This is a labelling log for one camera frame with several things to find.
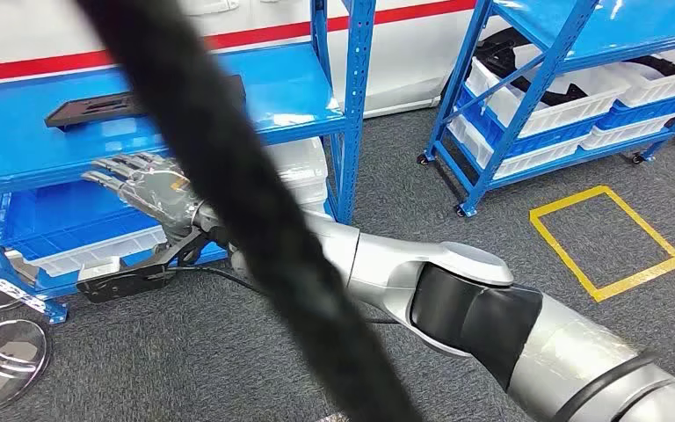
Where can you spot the silver floor tape patch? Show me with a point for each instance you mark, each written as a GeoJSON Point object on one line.
{"type": "Point", "coordinates": [331, 417]}

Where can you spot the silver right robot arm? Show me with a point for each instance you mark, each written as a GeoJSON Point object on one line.
{"type": "Point", "coordinates": [401, 268]}

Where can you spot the long black plastic part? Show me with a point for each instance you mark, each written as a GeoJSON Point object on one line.
{"type": "Point", "coordinates": [93, 110]}

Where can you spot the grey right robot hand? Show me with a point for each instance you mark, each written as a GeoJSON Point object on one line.
{"type": "Point", "coordinates": [151, 186]}

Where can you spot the stacked white plastic bins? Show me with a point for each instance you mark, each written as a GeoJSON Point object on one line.
{"type": "Point", "coordinates": [302, 169]}

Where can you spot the yellow floor tape square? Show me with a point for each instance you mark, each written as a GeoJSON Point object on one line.
{"type": "Point", "coordinates": [605, 290]}

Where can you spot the white car with red stripe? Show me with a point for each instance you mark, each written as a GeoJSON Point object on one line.
{"type": "Point", "coordinates": [407, 52]}

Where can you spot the black car part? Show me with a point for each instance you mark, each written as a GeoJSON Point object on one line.
{"type": "Point", "coordinates": [500, 58]}
{"type": "Point", "coordinates": [658, 65]}

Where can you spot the blue wheeled shelf rack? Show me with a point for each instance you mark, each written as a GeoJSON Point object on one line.
{"type": "Point", "coordinates": [518, 116]}

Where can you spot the blue metal shelf rack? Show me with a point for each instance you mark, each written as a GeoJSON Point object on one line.
{"type": "Point", "coordinates": [23, 145]}

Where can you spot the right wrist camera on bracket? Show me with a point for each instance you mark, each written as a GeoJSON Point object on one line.
{"type": "Point", "coordinates": [122, 282]}

